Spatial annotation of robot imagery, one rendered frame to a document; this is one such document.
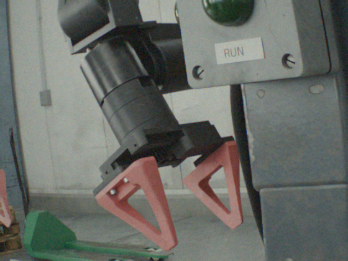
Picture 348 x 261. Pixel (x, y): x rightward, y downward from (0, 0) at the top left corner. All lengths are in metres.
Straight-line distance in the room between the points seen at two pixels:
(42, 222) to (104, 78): 5.42
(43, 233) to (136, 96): 5.41
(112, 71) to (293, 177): 0.30
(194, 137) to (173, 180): 6.74
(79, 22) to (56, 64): 7.77
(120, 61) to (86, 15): 0.06
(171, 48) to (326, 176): 0.35
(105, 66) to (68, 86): 7.67
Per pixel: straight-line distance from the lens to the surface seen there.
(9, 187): 8.97
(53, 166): 8.73
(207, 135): 0.67
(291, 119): 0.41
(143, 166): 0.60
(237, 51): 0.37
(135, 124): 0.65
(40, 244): 6.00
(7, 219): 0.97
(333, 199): 0.41
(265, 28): 0.37
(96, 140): 8.08
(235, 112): 0.45
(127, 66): 0.68
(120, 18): 0.67
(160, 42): 0.72
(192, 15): 0.39
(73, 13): 0.71
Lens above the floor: 1.24
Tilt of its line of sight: 3 degrees down
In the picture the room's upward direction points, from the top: 7 degrees counter-clockwise
